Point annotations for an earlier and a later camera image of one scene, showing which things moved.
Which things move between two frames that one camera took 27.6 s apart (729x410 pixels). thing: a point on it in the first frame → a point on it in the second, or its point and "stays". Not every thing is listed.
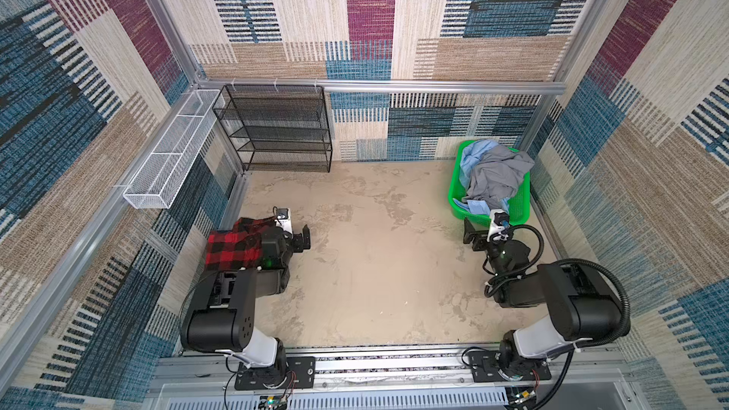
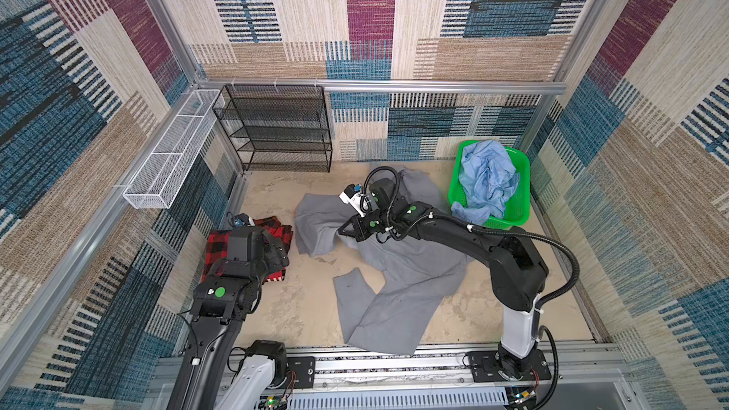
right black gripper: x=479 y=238 → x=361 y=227
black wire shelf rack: x=277 y=127 stays
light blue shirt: x=470 y=152 stays
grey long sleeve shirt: x=497 y=175 → x=398 y=309
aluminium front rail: x=387 y=374 stays
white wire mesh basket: x=157 y=182 stays
